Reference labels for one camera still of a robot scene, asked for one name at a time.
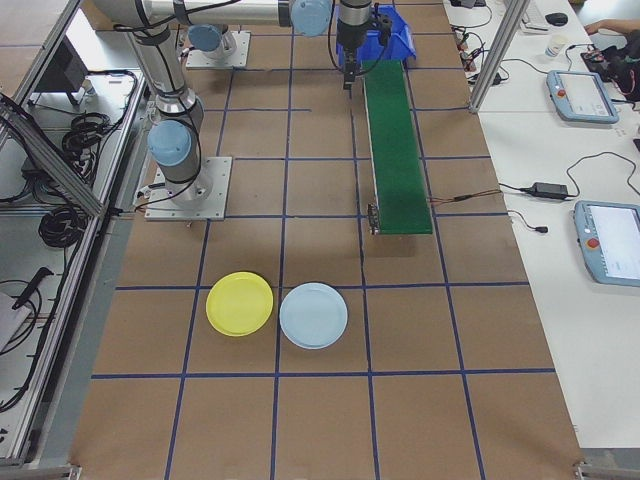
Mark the white paper cup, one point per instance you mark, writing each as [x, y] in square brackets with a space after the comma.
[556, 47]

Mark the aluminium extrusion post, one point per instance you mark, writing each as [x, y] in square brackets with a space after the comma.
[496, 55]

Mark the dark grey adapter box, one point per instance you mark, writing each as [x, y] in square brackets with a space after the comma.
[495, 79]

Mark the yellow plate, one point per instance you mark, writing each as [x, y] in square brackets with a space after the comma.
[240, 303]

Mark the V-shaped metal bar frame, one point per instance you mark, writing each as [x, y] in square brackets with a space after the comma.
[50, 161]

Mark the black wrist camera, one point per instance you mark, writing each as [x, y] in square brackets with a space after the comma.
[385, 25]

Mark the person bare forearm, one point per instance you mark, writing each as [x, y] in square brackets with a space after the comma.
[607, 25]

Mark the black computer mouse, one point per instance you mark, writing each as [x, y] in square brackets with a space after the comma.
[556, 19]

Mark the blue plastic bin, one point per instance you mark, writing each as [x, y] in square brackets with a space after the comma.
[400, 40]

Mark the light blue teach pendant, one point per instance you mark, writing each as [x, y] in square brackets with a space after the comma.
[582, 95]
[610, 245]

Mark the white paper sheet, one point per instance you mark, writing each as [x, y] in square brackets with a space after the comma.
[12, 320]

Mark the black power adapter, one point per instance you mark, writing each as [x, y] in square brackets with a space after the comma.
[550, 190]

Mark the white square base plate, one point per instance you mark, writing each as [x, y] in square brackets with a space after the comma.
[240, 50]
[217, 190]

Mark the white keyboard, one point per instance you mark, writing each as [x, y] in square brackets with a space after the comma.
[536, 25]

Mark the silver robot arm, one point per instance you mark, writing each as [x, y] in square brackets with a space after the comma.
[165, 75]
[202, 37]

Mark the light blue plate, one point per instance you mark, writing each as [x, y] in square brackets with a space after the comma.
[313, 316]

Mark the green conveyor belt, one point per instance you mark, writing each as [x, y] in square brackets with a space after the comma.
[400, 160]

